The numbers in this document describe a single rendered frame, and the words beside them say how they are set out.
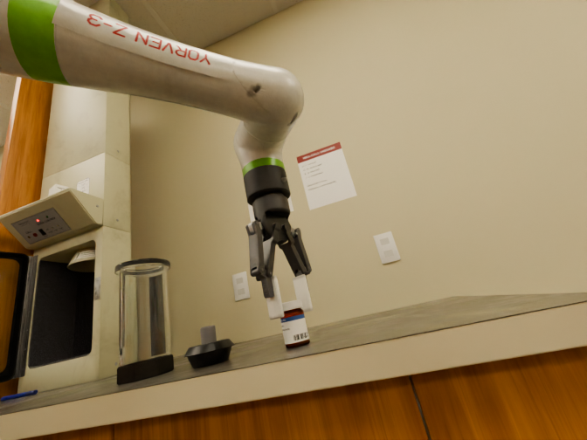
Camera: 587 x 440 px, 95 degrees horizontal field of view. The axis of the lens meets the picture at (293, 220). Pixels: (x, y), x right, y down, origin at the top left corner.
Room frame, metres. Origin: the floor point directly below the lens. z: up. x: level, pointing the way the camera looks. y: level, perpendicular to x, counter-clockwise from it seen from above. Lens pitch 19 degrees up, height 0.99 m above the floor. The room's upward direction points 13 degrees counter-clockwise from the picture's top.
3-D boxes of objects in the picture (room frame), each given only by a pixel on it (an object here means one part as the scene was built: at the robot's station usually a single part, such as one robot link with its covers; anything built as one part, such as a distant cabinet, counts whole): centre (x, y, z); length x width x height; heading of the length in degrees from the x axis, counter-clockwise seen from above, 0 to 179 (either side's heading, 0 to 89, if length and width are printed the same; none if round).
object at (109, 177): (0.98, 0.76, 1.33); 0.32 x 0.25 x 0.77; 77
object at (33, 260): (0.88, 0.94, 1.19); 0.03 x 0.02 x 0.39; 77
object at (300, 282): (0.55, 0.02, 1.03); 0.03 x 0.01 x 0.07; 54
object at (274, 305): (0.48, 0.06, 1.03); 0.03 x 0.01 x 0.07; 54
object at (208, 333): (0.55, 0.21, 0.97); 0.09 x 0.09 x 0.07
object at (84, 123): (0.98, 0.76, 2.18); 0.32 x 0.25 x 0.93; 77
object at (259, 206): (0.51, 0.04, 1.18); 0.08 x 0.07 x 0.09; 144
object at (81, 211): (0.80, 0.80, 1.46); 0.32 x 0.11 x 0.10; 77
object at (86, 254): (0.95, 0.75, 1.34); 0.18 x 0.18 x 0.05
